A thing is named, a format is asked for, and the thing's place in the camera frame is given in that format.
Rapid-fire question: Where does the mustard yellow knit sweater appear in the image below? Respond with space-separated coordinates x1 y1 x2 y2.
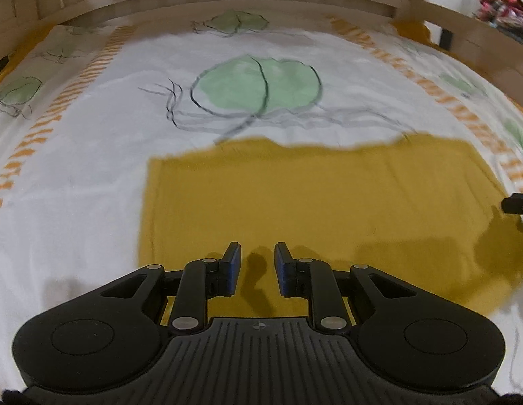
137 133 523 318

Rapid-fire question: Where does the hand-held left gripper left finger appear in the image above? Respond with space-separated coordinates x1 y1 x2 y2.
99 242 244 333

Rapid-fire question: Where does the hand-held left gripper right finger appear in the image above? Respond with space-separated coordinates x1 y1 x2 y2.
274 242 419 333

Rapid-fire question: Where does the white leaf-print bed cover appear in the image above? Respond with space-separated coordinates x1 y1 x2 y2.
0 8 523 393

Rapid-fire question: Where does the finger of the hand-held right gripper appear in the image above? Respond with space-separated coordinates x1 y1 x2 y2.
501 193 523 220

